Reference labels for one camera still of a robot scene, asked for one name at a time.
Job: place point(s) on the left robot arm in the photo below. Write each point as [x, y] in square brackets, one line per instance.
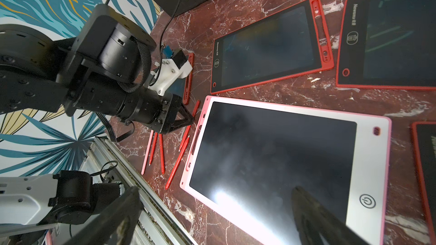
[104, 70]

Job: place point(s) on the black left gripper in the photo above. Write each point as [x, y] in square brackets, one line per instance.
[172, 115]

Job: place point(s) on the red tablet right front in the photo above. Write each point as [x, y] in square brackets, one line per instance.
[424, 142]

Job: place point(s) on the red tablet right back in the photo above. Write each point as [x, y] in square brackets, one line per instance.
[389, 44]

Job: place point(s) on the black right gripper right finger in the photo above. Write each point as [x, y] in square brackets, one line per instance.
[318, 226]

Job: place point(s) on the red tablet centre back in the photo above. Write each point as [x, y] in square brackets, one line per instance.
[290, 43]

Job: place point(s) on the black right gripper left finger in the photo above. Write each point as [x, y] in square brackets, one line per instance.
[116, 224]

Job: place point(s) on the red stylus angled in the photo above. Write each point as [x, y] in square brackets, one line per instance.
[162, 154]

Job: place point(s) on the red stylus beside pink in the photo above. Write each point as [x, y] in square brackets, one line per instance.
[153, 147]

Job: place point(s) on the red stylus near tablet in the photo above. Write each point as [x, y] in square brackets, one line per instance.
[174, 170]

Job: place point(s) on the red tablet far left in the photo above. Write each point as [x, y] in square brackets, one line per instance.
[180, 86]

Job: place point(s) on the large pink writing tablet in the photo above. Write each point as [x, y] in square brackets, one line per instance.
[247, 156]

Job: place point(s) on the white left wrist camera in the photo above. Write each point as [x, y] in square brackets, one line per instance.
[158, 79]

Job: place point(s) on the red tablet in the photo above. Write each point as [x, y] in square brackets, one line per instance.
[180, 86]
[290, 43]
[389, 44]
[424, 142]

